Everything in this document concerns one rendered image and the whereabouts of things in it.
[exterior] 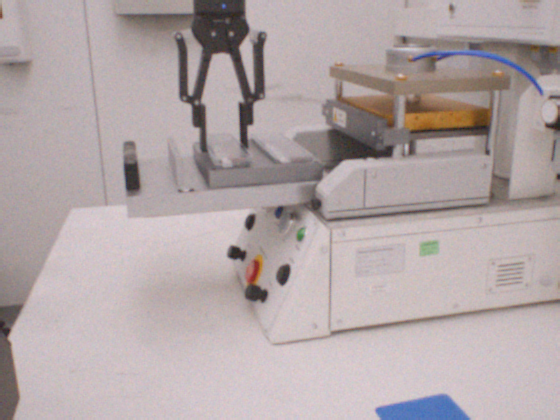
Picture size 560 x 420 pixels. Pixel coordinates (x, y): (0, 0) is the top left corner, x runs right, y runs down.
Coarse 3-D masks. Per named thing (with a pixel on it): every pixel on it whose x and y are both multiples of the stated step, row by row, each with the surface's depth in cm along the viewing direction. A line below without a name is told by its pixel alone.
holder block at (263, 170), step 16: (192, 144) 99; (208, 160) 87; (256, 160) 87; (208, 176) 82; (224, 176) 82; (240, 176) 82; (256, 176) 83; (272, 176) 84; (288, 176) 84; (304, 176) 85; (320, 176) 85
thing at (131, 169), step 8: (128, 144) 91; (128, 152) 86; (136, 152) 87; (128, 160) 81; (136, 160) 82; (128, 168) 81; (136, 168) 81; (128, 176) 81; (136, 176) 81; (128, 184) 82; (136, 184) 82
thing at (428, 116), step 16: (352, 96) 104; (368, 96) 103; (384, 96) 103; (416, 96) 94; (432, 96) 102; (384, 112) 87; (416, 112) 86; (432, 112) 87; (448, 112) 87; (464, 112) 88; (480, 112) 88; (416, 128) 87; (432, 128) 87; (448, 128) 88; (464, 128) 89; (480, 128) 89
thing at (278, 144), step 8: (256, 136) 99; (264, 136) 99; (272, 136) 99; (280, 136) 99; (264, 144) 93; (272, 144) 93; (280, 144) 93; (288, 144) 93; (296, 144) 92; (272, 152) 87; (280, 152) 87; (288, 152) 87; (296, 152) 87; (304, 152) 87
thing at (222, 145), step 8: (208, 136) 97; (216, 136) 97; (224, 136) 97; (232, 136) 97; (208, 144) 91; (216, 144) 91; (224, 144) 91; (232, 144) 91; (240, 144) 91; (216, 152) 86; (224, 152) 86; (232, 152) 86; (240, 152) 86; (248, 152) 85
